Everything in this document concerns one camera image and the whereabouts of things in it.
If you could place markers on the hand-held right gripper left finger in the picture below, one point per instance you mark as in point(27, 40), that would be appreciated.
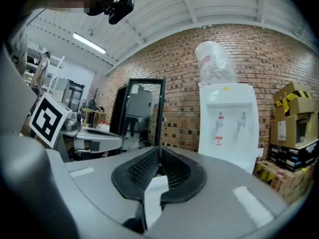
point(82, 183)

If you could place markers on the person's left forearm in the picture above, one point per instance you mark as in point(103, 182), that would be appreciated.
point(25, 129)

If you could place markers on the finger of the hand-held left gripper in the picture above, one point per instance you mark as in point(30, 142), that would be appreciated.
point(104, 139)

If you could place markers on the white ceiling tube light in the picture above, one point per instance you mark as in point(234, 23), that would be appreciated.
point(89, 43)

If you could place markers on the black head-mounted camera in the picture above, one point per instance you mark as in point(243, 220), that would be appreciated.
point(119, 7)

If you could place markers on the clear bag of plastic bottles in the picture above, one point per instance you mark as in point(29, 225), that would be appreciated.
point(103, 126)

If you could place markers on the black printed box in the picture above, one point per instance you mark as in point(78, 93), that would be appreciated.
point(294, 155)

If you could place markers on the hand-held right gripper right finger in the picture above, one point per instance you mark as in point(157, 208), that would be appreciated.
point(219, 195)

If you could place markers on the cardboard box with striped tape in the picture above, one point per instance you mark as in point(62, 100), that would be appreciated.
point(296, 101)

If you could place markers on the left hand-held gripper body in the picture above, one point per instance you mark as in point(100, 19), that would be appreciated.
point(47, 119)

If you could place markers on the black glass door fridge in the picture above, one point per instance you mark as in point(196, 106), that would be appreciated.
point(139, 113)

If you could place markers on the person's olive shirt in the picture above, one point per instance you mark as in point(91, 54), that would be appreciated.
point(18, 49)

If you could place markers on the brown box with white label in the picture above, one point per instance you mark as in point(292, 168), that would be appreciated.
point(291, 131)

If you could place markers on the white metal shelf rack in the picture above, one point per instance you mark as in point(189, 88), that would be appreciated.
point(57, 66)

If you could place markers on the wooden coat rack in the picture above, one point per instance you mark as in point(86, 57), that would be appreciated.
point(96, 94)

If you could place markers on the white water dispenser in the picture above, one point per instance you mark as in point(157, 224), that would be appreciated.
point(226, 123)

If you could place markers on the clear water bottle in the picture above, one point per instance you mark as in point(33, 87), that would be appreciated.
point(215, 63)

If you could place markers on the printed brown cardboard box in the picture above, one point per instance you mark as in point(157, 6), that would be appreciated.
point(286, 183)

